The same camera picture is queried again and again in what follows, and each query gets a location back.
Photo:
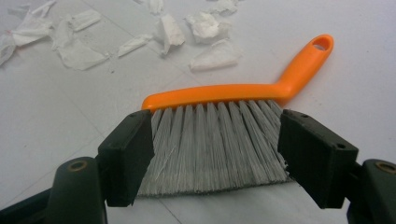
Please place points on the orange hand brush grey bristles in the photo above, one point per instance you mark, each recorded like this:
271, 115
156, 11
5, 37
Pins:
218, 91

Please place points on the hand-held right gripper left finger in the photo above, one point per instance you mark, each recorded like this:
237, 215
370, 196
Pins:
126, 155

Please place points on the clear plastic wrap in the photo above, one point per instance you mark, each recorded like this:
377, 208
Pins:
202, 26

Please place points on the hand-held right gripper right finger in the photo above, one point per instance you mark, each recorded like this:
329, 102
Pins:
317, 155

